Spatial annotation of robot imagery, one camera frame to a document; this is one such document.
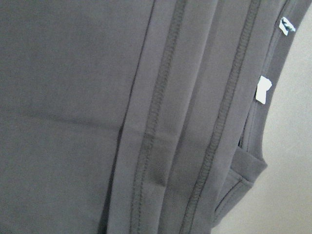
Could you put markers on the dark brown t-shirt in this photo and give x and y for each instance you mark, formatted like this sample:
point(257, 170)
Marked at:
point(135, 116)

